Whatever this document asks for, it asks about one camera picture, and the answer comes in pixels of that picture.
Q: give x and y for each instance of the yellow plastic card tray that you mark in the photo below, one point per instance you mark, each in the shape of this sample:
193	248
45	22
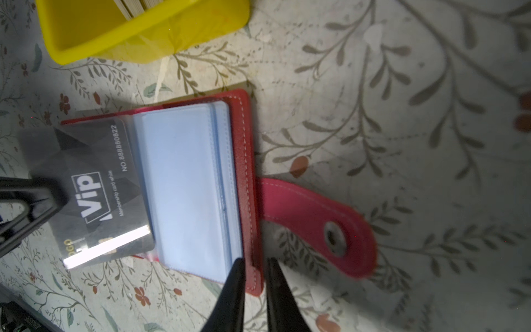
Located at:
74	30

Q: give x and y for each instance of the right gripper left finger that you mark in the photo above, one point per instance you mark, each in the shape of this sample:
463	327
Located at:
228	313

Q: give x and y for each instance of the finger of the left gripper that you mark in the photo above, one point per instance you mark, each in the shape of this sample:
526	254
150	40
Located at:
39	199

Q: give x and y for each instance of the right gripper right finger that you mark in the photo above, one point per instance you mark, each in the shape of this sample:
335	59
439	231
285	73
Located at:
282	311

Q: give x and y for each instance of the floral table mat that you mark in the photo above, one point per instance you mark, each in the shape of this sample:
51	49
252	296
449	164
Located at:
414	113

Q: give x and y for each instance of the stack of cards in tray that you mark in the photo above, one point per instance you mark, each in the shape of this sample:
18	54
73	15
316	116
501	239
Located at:
134	8

